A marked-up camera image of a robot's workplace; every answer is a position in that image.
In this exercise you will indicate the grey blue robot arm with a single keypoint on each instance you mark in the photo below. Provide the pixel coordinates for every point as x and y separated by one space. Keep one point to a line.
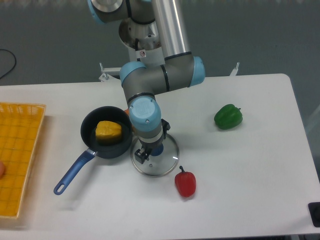
141 83

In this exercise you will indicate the yellow woven basket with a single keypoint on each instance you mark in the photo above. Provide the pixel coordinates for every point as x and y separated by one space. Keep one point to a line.
20 126

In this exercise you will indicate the white table clamp bracket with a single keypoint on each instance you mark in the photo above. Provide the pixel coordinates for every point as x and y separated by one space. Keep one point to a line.
235 70

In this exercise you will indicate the red bell pepper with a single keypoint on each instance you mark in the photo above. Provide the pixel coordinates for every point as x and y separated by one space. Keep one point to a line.
185 183

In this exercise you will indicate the black device at table corner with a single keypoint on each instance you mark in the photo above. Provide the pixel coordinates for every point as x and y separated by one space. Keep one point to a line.
314 210

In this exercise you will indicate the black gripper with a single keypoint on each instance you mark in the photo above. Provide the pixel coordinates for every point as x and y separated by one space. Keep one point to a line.
151 140

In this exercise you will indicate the dark pot with blue handle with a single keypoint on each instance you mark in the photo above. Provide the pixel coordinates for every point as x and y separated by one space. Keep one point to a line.
87 132

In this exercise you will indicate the toy bread pastry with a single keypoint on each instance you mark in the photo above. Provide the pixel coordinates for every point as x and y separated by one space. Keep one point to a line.
132 126

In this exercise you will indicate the green bell pepper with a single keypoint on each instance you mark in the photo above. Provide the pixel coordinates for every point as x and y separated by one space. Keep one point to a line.
228 117

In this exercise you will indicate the yellow bell pepper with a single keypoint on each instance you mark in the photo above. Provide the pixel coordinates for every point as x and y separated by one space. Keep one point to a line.
108 132

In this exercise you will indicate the glass pot lid blue knob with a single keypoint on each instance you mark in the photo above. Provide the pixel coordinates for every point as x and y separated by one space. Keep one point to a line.
164 161

